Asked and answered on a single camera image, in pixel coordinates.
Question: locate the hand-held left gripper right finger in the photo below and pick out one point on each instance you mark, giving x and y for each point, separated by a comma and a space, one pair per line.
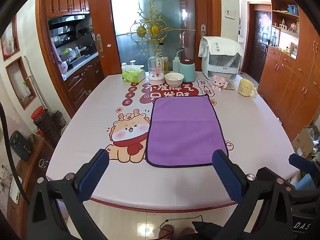
228, 177

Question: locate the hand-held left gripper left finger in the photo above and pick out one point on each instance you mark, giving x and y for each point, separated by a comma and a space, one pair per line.
95, 176

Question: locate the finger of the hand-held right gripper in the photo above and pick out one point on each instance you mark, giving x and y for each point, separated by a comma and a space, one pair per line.
301, 162

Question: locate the purple towel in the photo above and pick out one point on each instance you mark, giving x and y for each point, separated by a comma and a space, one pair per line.
185, 130

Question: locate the light blue box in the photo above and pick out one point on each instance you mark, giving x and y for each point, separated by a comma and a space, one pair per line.
305, 183

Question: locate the cardboard box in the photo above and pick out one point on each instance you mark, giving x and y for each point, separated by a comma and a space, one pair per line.
303, 140

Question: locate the cartoon printed table cover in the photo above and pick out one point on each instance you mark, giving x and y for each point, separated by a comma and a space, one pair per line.
87, 120

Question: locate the dark cloth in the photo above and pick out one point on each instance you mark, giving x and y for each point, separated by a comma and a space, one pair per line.
208, 231

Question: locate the wooden side table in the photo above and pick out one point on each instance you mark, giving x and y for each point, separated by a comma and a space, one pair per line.
32, 167

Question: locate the patterned slipper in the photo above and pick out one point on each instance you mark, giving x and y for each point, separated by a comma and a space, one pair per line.
187, 233
167, 232

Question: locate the glass jar with red lid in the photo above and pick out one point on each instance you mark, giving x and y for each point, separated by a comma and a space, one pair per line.
46, 126

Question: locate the wooden floor cabinet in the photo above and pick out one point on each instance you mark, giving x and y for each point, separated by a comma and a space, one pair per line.
287, 90

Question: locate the black small appliance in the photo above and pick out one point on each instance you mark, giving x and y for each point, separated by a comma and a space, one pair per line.
21, 146

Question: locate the white box device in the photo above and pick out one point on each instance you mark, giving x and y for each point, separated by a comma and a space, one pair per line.
15, 191

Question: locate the yellow mug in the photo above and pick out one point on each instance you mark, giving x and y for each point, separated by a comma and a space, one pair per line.
245, 88

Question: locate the small patterned packet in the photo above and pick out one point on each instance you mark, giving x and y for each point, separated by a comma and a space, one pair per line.
230, 85

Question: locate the wooden kitchen base cabinet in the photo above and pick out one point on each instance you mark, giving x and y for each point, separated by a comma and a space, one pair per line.
82, 82

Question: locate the pink plush toy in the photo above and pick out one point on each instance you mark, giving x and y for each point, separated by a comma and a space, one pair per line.
218, 82

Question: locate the green tissue box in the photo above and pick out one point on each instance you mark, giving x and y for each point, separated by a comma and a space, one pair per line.
131, 76

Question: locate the white countertop appliance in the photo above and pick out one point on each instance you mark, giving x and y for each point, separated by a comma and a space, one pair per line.
222, 67

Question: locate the white bowl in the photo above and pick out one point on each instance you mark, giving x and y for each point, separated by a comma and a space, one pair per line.
173, 80

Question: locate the mint green bottle warmer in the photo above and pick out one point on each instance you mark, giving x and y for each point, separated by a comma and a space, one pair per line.
187, 71

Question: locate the glass jar with silver lid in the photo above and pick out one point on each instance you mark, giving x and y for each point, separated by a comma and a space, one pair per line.
132, 62

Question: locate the glass dome with pink figure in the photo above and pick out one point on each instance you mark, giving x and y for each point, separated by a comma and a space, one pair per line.
156, 70

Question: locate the dark entrance door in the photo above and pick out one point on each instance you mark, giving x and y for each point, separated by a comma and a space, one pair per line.
260, 45

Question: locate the yellow oil bottle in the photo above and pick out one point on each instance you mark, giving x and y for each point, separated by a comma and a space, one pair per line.
78, 53

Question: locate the white squeeze bottle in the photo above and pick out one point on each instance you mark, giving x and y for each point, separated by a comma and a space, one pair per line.
176, 63

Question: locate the white cloth cover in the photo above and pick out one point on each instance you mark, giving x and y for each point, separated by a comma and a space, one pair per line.
220, 45

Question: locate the wooden open shelf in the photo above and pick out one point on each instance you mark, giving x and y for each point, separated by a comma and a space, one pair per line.
285, 25

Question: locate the black range hood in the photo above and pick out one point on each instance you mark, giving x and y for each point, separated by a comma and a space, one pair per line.
70, 22

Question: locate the gold door ornament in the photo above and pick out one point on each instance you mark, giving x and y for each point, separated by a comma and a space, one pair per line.
152, 30

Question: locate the frosted glass sliding door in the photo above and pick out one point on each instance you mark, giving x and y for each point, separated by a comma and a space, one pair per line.
125, 17

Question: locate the wooden framed wall niche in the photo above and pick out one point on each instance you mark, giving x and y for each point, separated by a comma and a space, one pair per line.
21, 83
10, 40

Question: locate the white wall switch panel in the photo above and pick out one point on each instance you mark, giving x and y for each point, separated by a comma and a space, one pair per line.
230, 12

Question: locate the wooden kitchen wall cabinets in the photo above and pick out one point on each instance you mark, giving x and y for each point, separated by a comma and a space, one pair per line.
66, 0

